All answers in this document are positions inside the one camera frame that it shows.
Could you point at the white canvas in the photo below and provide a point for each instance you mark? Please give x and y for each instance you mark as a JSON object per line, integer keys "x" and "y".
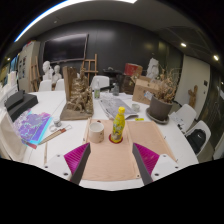
{"x": 10, "y": 140}

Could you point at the wooden figure by wall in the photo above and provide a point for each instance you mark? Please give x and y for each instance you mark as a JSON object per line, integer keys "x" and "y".
{"x": 192, "y": 98}

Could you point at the white plaster bust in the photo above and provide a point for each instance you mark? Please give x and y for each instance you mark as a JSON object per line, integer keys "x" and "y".
{"x": 57, "y": 71}
{"x": 47, "y": 68}

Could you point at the long ceiling light panel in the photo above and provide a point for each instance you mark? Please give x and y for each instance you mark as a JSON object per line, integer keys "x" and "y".
{"x": 43, "y": 16}

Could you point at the cream dotted mug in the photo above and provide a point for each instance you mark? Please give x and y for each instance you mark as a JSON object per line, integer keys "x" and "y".
{"x": 96, "y": 133}

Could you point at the cardboard box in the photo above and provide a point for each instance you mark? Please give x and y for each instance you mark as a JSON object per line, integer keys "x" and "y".
{"x": 141, "y": 91}

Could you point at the white plaster sculpture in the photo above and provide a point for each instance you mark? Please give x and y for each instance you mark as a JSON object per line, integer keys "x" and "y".
{"x": 153, "y": 68}

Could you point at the grey plant saucer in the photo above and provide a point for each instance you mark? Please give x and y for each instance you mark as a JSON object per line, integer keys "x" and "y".
{"x": 156, "y": 121}

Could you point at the yellow drink bottle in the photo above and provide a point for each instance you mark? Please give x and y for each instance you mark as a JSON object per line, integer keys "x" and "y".
{"x": 117, "y": 128}

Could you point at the clear bottle with green label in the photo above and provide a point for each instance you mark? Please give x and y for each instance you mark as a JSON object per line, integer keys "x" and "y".
{"x": 97, "y": 91}

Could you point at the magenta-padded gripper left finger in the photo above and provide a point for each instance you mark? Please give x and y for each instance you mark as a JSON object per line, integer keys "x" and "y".
{"x": 76, "y": 158}

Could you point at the dried plant in grey pot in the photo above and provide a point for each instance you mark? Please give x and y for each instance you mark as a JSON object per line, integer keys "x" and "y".
{"x": 160, "y": 108}

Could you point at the red box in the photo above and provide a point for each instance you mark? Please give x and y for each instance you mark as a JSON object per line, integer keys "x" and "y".
{"x": 132, "y": 69}

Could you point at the newspaper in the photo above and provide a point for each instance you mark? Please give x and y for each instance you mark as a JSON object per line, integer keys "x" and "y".
{"x": 111, "y": 106}

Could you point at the brown figure sculpture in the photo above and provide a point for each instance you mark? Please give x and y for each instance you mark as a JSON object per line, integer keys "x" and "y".
{"x": 78, "y": 100}

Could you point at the small yellow note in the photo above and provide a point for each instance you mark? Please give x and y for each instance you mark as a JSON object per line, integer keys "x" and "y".
{"x": 139, "y": 119}

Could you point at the glass vase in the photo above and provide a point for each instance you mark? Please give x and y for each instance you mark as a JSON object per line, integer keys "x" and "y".
{"x": 115, "y": 90}

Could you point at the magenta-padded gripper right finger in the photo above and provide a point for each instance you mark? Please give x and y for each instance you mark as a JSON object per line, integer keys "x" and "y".
{"x": 146, "y": 158}

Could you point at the purple and blue painting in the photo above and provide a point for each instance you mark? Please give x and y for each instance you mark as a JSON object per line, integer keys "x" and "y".
{"x": 31, "y": 126}

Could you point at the light wooden board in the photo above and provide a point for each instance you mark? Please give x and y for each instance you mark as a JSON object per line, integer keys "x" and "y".
{"x": 150, "y": 136}
{"x": 110, "y": 160}

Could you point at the black backpack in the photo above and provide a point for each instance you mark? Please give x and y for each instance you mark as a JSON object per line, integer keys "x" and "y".
{"x": 197, "y": 141}

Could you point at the small paint jar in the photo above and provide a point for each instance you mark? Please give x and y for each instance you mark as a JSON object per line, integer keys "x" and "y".
{"x": 57, "y": 122}

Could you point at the wooden easel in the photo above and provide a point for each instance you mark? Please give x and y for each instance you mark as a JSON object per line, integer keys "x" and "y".
{"x": 35, "y": 71}
{"x": 90, "y": 70}

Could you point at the white chair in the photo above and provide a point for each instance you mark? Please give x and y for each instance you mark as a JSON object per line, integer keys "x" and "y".
{"x": 102, "y": 81}
{"x": 60, "y": 85}
{"x": 186, "y": 113}
{"x": 205, "y": 126}
{"x": 45, "y": 85}

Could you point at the dark wall screen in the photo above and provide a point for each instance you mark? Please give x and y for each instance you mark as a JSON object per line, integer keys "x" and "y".
{"x": 65, "y": 48}

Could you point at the thin wooden pencil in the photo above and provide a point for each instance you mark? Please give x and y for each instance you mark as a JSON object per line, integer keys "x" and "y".
{"x": 45, "y": 153}

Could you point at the dark flat case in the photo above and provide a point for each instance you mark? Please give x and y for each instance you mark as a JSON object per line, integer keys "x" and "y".
{"x": 21, "y": 105}

